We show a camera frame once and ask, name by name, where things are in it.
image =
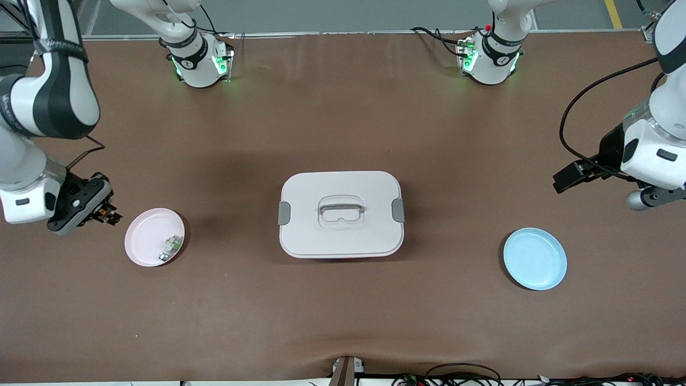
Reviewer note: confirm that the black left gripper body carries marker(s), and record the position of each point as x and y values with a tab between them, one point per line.
609	148

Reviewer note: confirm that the white lidded storage box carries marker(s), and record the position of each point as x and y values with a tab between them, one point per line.
343	238

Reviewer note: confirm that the light blue round plate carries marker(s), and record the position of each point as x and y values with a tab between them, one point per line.
535	259

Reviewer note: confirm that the pink round plate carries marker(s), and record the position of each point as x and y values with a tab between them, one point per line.
147	236

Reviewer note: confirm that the brown metal table bracket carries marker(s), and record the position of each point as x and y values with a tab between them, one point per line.
345	372

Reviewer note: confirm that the aluminium frame post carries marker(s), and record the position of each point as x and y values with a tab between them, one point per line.
653	33

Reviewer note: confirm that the grey box latch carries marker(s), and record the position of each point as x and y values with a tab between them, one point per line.
284	213
398	210

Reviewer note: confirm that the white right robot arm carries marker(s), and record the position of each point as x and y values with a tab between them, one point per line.
53	96

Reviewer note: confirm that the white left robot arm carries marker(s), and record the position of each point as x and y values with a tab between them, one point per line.
493	59

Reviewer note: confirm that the brown table mat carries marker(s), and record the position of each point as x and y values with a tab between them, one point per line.
343	321

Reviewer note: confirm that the green and white switch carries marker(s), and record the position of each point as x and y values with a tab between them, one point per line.
170	247

